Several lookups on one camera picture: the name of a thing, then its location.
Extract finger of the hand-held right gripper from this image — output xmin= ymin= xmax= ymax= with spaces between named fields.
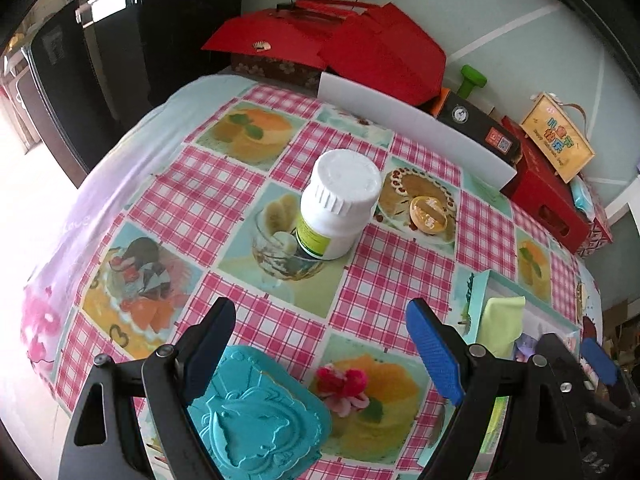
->
xmin=534 ymin=332 xmax=593 ymax=431
xmin=580 ymin=337 xmax=632 ymax=411

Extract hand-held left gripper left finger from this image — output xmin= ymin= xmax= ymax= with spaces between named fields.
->
xmin=57 ymin=297 xmax=237 ymax=480

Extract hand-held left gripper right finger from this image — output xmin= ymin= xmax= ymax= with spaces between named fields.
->
xmin=405 ymin=298 xmax=583 ymax=480

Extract purple wipes packet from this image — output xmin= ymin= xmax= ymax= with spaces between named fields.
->
xmin=515 ymin=332 xmax=541 ymax=363

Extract teal shallow cardboard box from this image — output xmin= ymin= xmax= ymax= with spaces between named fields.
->
xmin=417 ymin=269 xmax=583 ymax=480

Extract green cleaning cloth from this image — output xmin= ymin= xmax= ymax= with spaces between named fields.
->
xmin=477 ymin=296 xmax=527 ymax=361

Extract teal embossed pouch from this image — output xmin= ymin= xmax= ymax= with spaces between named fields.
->
xmin=186 ymin=344 xmax=332 ymax=480

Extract green tissue packet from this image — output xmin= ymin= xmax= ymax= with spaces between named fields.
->
xmin=487 ymin=397 xmax=513 ymax=448

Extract red flower scrunchie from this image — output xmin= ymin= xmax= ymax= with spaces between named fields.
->
xmin=315 ymin=365 xmax=371 ymax=417

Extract cardboard boxes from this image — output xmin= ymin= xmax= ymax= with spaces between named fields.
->
xmin=602 ymin=297 xmax=640 ymax=361

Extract red patterned box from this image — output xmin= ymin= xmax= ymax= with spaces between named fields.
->
xmin=575 ymin=205 xmax=615 ymax=260

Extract light blue wipes pack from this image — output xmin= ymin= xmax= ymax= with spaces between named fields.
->
xmin=570 ymin=177 xmax=598 ymax=221

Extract red gift box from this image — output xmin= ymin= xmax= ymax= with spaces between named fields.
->
xmin=500 ymin=116 xmax=593 ymax=256

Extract white pill bottle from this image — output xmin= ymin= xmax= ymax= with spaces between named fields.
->
xmin=294 ymin=149 xmax=383 ymax=261

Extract checked printed tablecloth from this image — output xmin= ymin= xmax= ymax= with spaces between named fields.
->
xmin=22 ymin=74 xmax=601 ymax=480

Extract black box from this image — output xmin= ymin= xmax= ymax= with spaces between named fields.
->
xmin=432 ymin=87 xmax=523 ymax=166

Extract green dumbbell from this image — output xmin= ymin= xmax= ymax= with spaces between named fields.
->
xmin=457 ymin=64 xmax=488 ymax=98

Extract dark cabinet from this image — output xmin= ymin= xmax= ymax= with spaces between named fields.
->
xmin=22 ymin=7 xmax=151 ymax=188

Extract brown patterned box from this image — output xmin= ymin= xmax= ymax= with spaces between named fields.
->
xmin=230 ymin=52 xmax=323 ymax=93

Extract red gift bag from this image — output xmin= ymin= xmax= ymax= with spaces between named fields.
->
xmin=201 ymin=0 xmax=447 ymax=106

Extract black cabinet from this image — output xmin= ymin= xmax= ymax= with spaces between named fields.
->
xmin=137 ymin=0 xmax=248 ymax=108

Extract wooden box with handle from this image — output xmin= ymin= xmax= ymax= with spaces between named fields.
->
xmin=520 ymin=91 xmax=597 ymax=183

